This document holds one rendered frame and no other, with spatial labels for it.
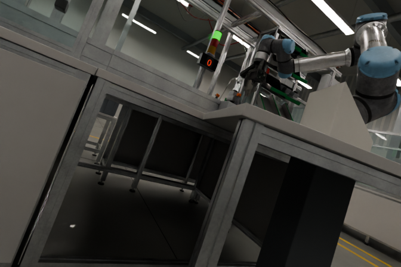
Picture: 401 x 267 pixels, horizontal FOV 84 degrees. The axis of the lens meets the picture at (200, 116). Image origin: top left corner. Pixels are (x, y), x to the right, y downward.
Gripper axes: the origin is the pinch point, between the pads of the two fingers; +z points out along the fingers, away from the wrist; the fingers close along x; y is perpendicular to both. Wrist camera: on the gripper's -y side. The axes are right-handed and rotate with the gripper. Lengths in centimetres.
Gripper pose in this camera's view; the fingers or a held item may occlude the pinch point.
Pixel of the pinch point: (246, 94)
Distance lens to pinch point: 129.3
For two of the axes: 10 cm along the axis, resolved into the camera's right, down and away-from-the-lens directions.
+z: -3.4, 9.4, -0.8
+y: 4.7, 1.0, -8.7
